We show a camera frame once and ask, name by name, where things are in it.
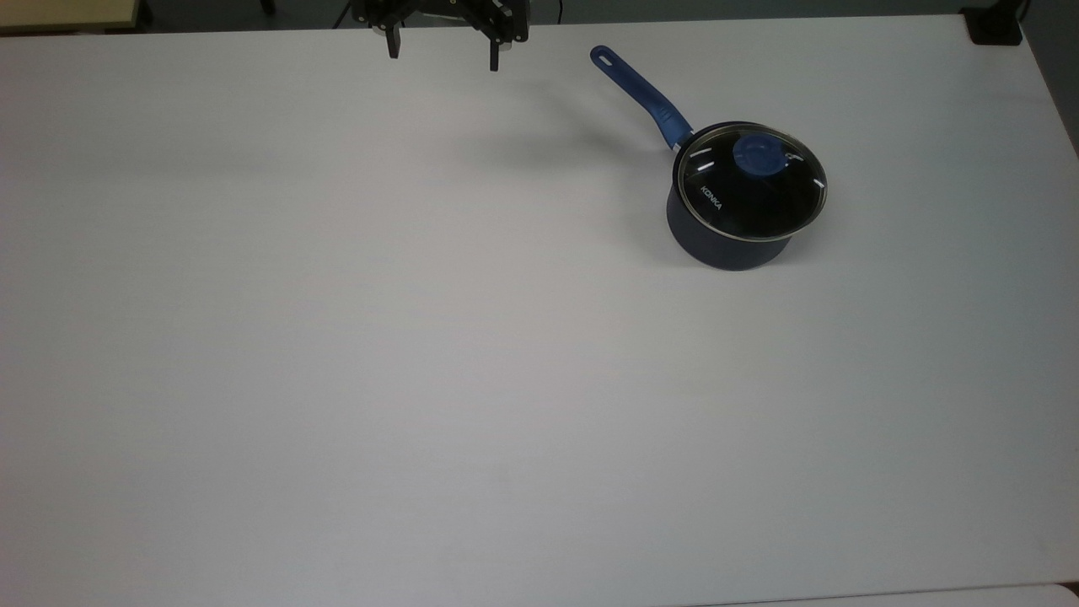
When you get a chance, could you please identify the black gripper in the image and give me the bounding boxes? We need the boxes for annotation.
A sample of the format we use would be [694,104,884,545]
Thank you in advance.
[352,0,531,73]

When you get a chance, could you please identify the glass lid with blue knob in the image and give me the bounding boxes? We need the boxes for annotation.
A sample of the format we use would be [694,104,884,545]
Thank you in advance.
[676,122,829,243]

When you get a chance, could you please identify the light wooden table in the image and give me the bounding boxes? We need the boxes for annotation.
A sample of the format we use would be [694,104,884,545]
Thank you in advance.
[0,0,141,34]

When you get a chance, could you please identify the black table clamp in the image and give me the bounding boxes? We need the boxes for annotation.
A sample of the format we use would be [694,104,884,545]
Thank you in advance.
[964,0,1026,46]

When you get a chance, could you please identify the dark saucepan with blue handle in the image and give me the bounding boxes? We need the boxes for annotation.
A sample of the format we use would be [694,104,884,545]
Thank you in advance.
[589,45,803,272]

